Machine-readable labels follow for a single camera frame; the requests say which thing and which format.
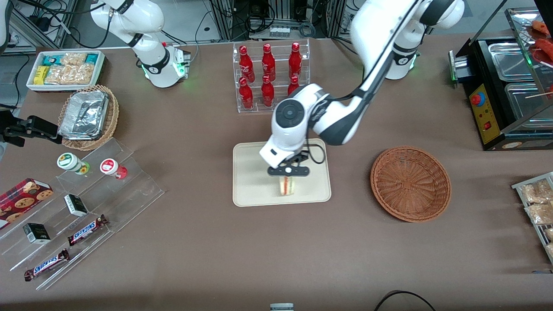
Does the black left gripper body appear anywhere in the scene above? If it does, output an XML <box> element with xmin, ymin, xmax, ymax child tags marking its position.
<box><xmin>267</xmin><ymin>150</ymin><xmax>311</xmax><ymax>178</ymax></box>

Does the white plastic bin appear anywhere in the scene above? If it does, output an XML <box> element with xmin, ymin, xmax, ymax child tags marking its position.
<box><xmin>26</xmin><ymin>50</ymin><xmax>106</xmax><ymax>92</ymax></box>

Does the triangle sandwich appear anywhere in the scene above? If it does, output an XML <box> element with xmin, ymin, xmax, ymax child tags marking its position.
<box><xmin>279</xmin><ymin>175</ymin><xmax>296</xmax><ymax>197</ymax></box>

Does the tray of packaged snacks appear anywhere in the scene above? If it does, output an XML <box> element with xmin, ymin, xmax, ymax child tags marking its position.
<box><xmin>512</xmin><ymin>171</ymin><xmax>553</xmax><ymax>265</ymax></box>

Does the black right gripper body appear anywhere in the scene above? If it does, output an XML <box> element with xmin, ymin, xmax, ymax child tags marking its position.
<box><xmin>0</xmin><ymin>111</ymin><xmax>20</xmax><ymax>130</ymax></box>

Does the clear bag of crackers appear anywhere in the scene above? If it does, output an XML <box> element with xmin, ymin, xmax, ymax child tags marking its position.
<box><xmin>44</xmin><ymin>64</ymin><xmax>95</xmax><ymax>86</ymax></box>
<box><xmin>60</xmin><ymin>52</ymin><xmax>88</xmax><ymax>67</ymax></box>

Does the light tan wicker basket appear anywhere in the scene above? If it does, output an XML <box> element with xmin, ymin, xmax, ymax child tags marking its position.
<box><xmin>57</xmin><ymin>85</ymin><xmax>120</xmax><ymax>152</ymax></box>

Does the beige plastic tray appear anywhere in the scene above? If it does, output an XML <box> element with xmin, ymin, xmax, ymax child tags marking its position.
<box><xmin>232</xmin><ymin>138</ymin><xmax>332</xmax><ymax>207</ymax></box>

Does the Snickers chocolate bar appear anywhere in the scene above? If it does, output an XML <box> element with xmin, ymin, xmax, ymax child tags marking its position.
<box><xmin>67</xmin><ymin>214</ymin><xmax>108</xmax><ymax>247</ymax></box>
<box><xmin>24</xmin><ymin>249</ymin><xmax>70</xmax><ymax>282</ymax></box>

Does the green lid yogurt cup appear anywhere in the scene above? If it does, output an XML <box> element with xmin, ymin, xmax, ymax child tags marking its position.
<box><xmin>57</xmin><ymin>152</ymin><xmax>90</xmax><ymax>175</ymax></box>

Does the aluminium foil tray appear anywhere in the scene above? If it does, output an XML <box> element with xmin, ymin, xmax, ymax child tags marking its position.
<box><xmin>59</xmin><ymin>91</ymin><xmax>109</xmax><ymax>141</ymax></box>

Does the aluminium frame rack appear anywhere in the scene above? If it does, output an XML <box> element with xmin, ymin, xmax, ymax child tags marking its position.
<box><xmin>9</xmin><ymin>0</ymin><xmax>80</xmax><ymax>49</ymax></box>

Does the black food warmer cabinet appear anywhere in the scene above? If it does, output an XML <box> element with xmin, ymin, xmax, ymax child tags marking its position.
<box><xmin>448</xmin><ymin>6</ymin><xmax>553</xmax><ymax>152</ymax></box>

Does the steel warmer pan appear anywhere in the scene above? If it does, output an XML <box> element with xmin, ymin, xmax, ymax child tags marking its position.
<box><xmin>487</xmin><ymin>41</ymin><xmax>534</xmax><ymax>83</ymax></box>
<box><xmin>505</xmin><ymin>82</ymin><xmax>553</xmax><ymax>128</ymax></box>

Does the red tartan cookie box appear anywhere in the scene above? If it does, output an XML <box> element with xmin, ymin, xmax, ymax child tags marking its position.
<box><xmin>0</xmin><ymin>178</ymin><xmax>54</xmax><ymax>231</ymax></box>

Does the clear acrylic bottle rack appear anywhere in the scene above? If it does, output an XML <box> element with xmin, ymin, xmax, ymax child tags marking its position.
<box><xmin>232</xmin><ymin>38</ymin><xmax>311</xmax><ymax>114</ymax></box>

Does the clear acrylic step shelf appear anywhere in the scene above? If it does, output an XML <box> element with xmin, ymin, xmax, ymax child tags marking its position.
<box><xmin>0</xmin><ymin>137</ymin><xmax>165</xmax><ymax>291</ymax></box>

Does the brown wicker basket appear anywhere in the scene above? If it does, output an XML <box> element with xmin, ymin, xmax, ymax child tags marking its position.
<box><xmin>370</xmin><ymin>146</ymin><xmax>452</xmax><ymax>223</ymax></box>

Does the aluminium frame cabinet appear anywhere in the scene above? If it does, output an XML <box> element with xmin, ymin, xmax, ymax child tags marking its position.
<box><xmin>207</xmin><ymin>0</ymin><xmax>359</xmax><ymax>41</ymax></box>

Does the red lid yogurt cup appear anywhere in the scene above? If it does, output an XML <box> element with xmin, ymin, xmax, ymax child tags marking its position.
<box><xmin>100</xmin><ymin>158</ymin><xmax>128</xmax><ymax>180</ymax></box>

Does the small black carton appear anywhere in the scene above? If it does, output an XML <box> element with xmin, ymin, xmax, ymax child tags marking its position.
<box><xmin>64</xmin><ymin>194</ymin><xmax>89</xmax><ymax>217</ymax></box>
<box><xmin>22</xmin><ymin>223</ymin><xmax>51</xmax><ymax>245</ymax></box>

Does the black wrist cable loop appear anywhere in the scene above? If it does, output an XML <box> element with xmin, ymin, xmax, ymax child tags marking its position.
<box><xmin>305</xmin><ymin>139</ymin><xmax>326</xmax><ymax>165</ymax></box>

